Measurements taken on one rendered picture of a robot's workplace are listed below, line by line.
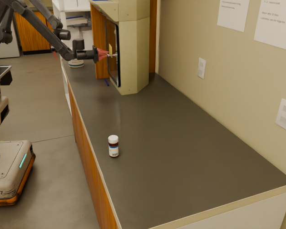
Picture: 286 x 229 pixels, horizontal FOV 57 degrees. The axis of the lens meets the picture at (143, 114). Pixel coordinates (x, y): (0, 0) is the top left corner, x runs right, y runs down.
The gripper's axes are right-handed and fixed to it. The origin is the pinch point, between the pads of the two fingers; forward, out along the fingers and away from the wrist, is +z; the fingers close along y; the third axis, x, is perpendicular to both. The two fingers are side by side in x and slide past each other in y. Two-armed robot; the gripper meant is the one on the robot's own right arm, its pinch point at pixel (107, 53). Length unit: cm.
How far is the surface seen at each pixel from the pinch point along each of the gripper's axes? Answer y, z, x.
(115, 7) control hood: 29.1, 3.9, -9.4
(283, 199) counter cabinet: -29, 46, -114
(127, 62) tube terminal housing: -3.7, 10.7, -10.1
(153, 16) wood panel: 17, 41, 29
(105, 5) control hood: 30.1, -2.4, -9.6
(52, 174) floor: -122, -49, 36
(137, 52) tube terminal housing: 2.6, 17.2, -9.2
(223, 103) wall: -14, 51, -59
